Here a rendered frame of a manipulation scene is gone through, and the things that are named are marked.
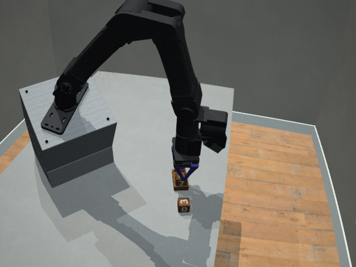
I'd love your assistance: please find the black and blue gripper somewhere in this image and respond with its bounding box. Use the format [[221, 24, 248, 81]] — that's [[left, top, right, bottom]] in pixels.
[[171, 133, 200, 180]]

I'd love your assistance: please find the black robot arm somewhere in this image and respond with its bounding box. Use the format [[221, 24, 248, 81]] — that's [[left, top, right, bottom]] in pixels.
[[41, 0, 228, 156]]

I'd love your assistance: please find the brown wooden number cube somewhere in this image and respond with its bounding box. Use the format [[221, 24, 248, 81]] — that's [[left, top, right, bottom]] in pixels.
[[177, 197, 190, 212], [175, 172, 187, 186]]

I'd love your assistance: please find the brown wooden tray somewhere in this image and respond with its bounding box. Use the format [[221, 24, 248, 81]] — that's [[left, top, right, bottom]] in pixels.
[[172, 169, 189, 191]]

